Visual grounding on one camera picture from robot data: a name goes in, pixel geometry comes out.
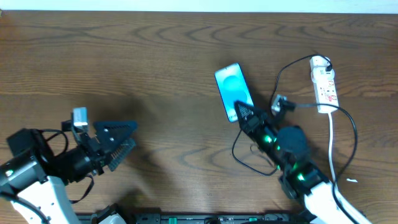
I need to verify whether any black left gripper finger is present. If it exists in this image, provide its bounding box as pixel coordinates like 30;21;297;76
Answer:
93;121;137;152
108;138;136;172

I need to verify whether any blue Galaxy smartphone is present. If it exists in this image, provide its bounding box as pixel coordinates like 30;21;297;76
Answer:
215;63;254;123

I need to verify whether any black USB charging cable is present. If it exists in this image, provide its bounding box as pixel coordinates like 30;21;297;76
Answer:
231;54;333;177

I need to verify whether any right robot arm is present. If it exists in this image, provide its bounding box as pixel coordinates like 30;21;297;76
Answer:
234;100;369;223

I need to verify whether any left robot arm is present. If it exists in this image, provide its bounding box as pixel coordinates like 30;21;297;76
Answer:
1;120;137;223

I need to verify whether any white charger plug adapter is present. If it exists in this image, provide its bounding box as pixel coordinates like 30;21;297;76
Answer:
310;55;331;70

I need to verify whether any white power strip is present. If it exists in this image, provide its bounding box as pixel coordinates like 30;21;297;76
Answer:
311;67;339;114

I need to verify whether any small white paper scrap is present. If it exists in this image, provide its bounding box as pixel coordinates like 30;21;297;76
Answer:
346;178;358;183

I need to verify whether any white power strip cord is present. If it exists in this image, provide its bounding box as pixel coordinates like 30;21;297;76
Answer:
326;112;338;187

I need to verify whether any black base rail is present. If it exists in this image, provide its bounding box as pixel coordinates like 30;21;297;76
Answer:
78;213;309;224

